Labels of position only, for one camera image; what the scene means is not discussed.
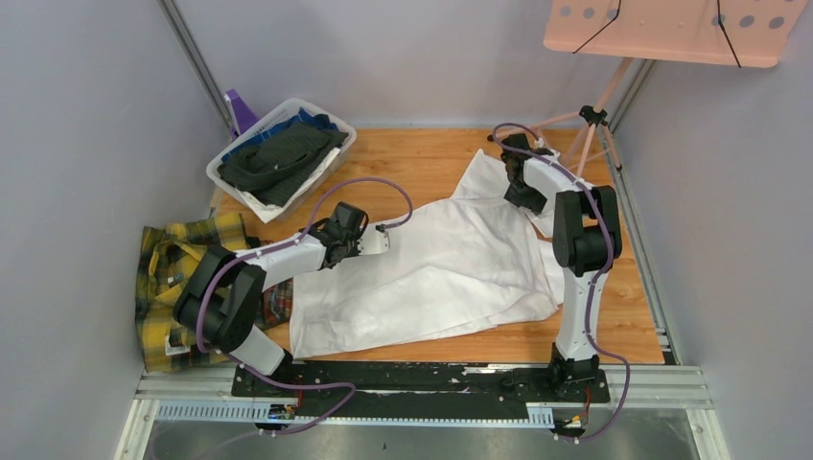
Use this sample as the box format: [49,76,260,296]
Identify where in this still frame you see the white long sleeve shirt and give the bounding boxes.
[290,152,587,358]

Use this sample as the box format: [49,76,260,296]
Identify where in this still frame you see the white plastic laundry basket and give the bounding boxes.
[206,98,358,223]

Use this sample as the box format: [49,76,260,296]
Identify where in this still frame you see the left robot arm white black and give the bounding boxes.
[173,202,369,396]

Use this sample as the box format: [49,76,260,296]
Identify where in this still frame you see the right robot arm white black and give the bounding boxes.
[498,134,622,401]

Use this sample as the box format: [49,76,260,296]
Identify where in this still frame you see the red blue plaid shirt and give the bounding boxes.
[258,279,293,330]

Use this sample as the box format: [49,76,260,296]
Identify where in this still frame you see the dark striped shirt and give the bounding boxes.
[218,122,348,207]

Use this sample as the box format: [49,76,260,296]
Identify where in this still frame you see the blue shirt in basket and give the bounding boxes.
[221,107,340,163]

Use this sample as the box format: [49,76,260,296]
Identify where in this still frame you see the purple wedge object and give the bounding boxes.
[223,89,259,139]

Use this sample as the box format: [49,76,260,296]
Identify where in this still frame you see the yellow plaid shirt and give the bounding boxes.
[135,213,249,372]

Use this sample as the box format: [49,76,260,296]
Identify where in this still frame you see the pink music stand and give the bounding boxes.
[487,0,809,179]

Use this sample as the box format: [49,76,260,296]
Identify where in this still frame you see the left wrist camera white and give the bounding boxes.
[357,227,390,256]

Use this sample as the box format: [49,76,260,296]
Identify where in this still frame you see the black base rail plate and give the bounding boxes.
[231,361,610,421]

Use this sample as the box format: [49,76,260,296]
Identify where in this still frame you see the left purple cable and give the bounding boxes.
[193,176,415,439]

